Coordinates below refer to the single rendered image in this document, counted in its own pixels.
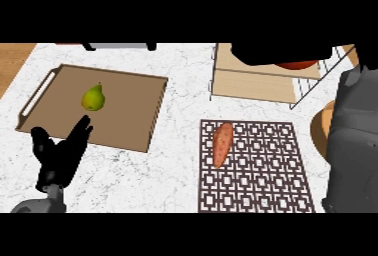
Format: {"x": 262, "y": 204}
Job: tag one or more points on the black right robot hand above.
{"x": 281, "y": 51}

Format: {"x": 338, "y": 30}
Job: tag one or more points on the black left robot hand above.
{"x": 61, "y": 160}

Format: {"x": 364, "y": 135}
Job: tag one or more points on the red tomato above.
{"x": 297, "y": 65}

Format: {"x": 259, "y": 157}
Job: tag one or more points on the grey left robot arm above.
{"x": 50, "y": 201}

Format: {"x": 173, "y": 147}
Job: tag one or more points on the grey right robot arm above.
{"x": 355, "y": 150}

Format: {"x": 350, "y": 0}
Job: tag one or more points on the brown patterned placemat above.
{"x": 260, "y": 173}

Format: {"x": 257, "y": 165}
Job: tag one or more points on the brown wooden tray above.
{"x": 118, "y": 110}

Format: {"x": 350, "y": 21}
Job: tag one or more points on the green pear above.
{"x": 93, "y": 99}

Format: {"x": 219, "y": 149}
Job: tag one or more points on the round brown wooden bowl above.
{"x": 321, "y": 130}

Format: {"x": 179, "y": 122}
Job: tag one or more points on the orange sweet potato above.
{"x": 222, "y": 143}

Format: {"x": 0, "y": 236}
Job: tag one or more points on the grey appliance with black feet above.
{"x": 118, "y": 45}

